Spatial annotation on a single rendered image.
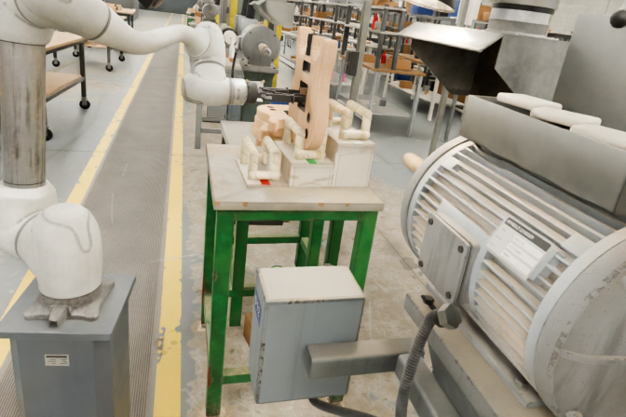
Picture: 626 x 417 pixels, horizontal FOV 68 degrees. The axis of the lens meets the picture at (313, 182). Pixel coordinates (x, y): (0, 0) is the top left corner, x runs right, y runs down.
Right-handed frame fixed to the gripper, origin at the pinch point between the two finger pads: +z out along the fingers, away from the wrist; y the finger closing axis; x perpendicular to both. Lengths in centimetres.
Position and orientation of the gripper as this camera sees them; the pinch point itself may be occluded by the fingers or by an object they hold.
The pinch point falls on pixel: (301, 96)
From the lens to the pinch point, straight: 169.9
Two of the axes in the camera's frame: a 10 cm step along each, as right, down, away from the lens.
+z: 9.5, 0.1, 3.2
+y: 2.9, 3.7, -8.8
